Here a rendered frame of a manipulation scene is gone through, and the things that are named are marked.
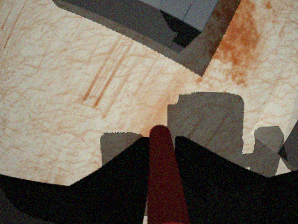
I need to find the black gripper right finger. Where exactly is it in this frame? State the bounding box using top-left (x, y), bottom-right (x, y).
top-left (174, 136), bottom-right (298, 224)

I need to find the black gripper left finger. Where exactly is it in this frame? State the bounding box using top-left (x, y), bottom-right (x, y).
top-left (0, 136), bottom-right (150, 224)

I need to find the dark red peg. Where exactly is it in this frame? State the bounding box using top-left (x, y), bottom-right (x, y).
top-left (148, 125), bottom-right (190, 224)

